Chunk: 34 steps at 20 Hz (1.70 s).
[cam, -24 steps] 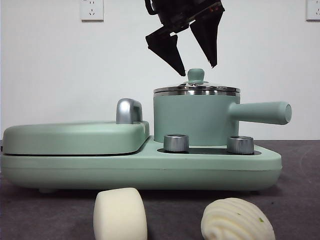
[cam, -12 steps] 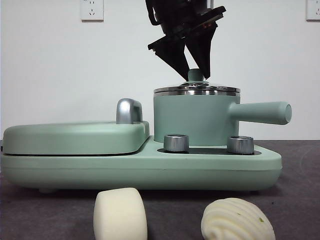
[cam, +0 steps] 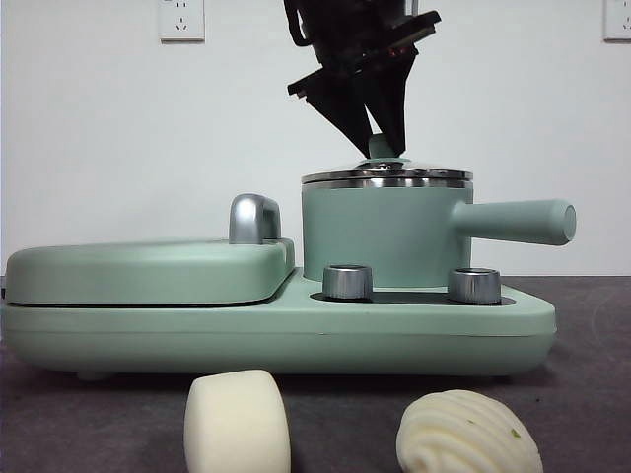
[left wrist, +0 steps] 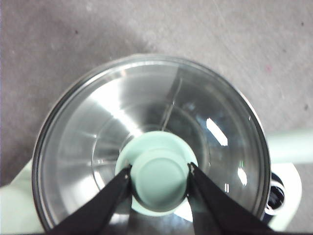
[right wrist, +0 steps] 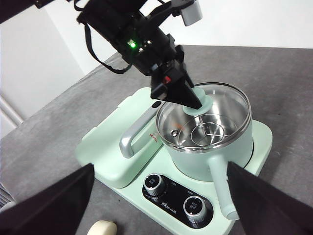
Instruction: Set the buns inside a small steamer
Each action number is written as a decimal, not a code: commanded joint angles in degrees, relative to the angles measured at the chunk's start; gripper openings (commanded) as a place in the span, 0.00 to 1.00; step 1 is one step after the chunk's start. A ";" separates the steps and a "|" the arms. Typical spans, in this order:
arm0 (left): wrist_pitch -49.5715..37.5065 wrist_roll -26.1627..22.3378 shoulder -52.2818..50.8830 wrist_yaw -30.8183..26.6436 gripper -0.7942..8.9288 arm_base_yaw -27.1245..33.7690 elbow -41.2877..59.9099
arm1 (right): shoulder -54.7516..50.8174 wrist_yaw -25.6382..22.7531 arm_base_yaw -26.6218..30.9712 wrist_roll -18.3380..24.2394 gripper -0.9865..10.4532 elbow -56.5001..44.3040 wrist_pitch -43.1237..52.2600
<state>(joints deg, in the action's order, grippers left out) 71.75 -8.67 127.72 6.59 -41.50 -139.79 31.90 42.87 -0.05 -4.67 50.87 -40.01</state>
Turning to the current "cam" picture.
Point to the mint green griddle lid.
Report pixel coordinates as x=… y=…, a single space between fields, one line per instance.
x=148 y=271

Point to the white wall socket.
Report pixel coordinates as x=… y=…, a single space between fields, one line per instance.
x=181 y=22
x=618 y=20

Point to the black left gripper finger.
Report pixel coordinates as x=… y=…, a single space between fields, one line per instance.
x=392 y=98
x=340 y=108

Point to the twisted white bun green specks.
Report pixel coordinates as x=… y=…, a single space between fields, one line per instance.
x=463 y=433

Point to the smooth white steamed bun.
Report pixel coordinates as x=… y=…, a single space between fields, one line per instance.
x=236 y=424

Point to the glass pot lid green knob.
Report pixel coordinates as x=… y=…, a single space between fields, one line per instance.
x=384 y=175

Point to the mint green breakfast machine base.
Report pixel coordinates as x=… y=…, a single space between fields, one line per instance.
x=296 y=340

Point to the silver control knob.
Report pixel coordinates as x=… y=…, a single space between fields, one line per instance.
x=474 y=286
x=346 y=283

